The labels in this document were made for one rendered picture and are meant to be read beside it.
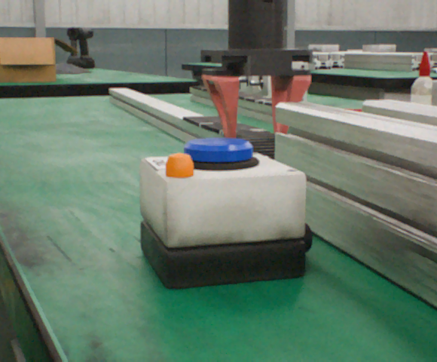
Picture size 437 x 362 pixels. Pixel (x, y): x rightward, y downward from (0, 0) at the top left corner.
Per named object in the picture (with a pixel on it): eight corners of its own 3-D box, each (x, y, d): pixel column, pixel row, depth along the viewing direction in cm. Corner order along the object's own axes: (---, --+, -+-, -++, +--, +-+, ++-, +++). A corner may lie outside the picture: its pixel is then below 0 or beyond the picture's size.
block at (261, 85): (241, 103, 163) (242, 59, 161) (289, 102, 166) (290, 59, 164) (257, 107, 153) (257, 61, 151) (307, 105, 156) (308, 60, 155)
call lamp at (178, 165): (163, 173, 39) (162, 151, 39) (190, 172, 40) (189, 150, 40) (169, 178, 38) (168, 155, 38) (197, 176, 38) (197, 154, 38)
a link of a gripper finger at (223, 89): (287, 149, 74) (288, 55, 72) (219, 152, 72) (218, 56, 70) (264, 141, 80) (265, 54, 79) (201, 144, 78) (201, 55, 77)
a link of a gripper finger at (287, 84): (310, 148, 75) (313, 55, 73) (244, 151, 73) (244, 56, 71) (286, 140, 81) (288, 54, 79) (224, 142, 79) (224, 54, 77)
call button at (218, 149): (177, 170, 44) (176, 136, 44) (240, 167, 45) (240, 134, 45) (193, 182, 40) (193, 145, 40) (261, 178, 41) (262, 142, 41)
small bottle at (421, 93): (428, 125, 118) (432, 50, 116) (438, 127, 115) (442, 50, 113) (405, 125, 118) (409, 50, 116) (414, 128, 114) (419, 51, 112)
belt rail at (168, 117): (109, 101, 168) (108, 88, 167) (126, 101, 169) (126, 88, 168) (234, 169, 77) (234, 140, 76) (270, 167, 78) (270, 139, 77)
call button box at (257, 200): (139, 250, 46) (138, 151, 45) (283, 239, 49) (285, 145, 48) (166, 290, 39) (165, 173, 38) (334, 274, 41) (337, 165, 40)
